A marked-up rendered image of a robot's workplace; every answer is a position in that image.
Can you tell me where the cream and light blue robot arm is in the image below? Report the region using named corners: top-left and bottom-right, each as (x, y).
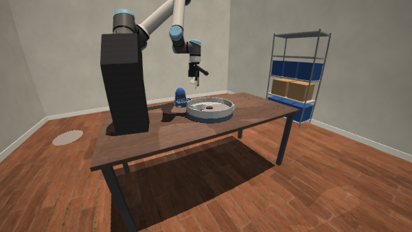
top-left (113, 0), bottom-right (201, 62)

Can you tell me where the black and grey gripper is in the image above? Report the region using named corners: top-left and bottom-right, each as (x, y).
top-left (188, 62), bottom-right (200, 89)

